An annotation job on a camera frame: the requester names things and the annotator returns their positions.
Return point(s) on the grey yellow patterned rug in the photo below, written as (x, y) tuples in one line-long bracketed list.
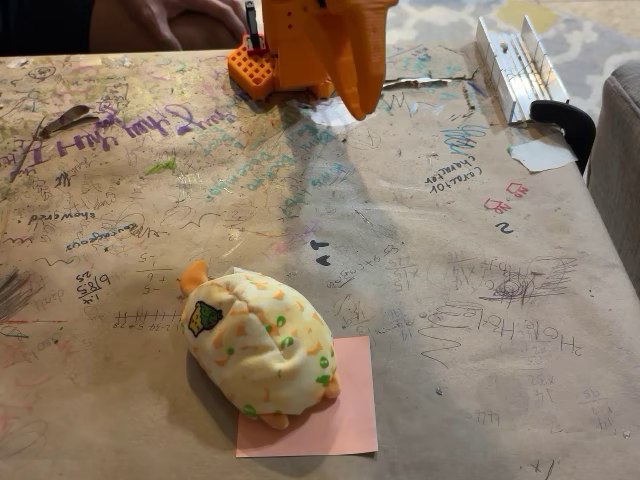
[(435, 22)]

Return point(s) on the black clamp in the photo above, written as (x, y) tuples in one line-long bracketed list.
[(567, 122)]

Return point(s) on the pink square sticky note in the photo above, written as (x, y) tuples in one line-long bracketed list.
[(350, 400)]

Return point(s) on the orange gripper black servo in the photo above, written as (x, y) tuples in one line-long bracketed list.
[(361, 60)]

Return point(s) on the aluminium miter box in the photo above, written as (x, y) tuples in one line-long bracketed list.
[(520, 75)]

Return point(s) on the person's bare leg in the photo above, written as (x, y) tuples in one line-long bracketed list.
[(205, 35)]

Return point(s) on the person's hand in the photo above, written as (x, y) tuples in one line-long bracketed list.
[(200, 7)]

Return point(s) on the yellow patterned plush toy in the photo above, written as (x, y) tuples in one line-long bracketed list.
[(260, 350)]

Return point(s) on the orange robot arm with base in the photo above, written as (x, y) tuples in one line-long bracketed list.
[(295, 55)]

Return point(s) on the scribbled brown paper table cover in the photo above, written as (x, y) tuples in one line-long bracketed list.
[(450, 310)]

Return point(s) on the brown torn paper flap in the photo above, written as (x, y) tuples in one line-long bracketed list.
[(67, 119)]

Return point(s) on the dark clothing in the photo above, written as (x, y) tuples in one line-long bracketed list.
[(45, 25)]

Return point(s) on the white paper scrap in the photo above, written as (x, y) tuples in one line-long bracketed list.
[(542, 156)]

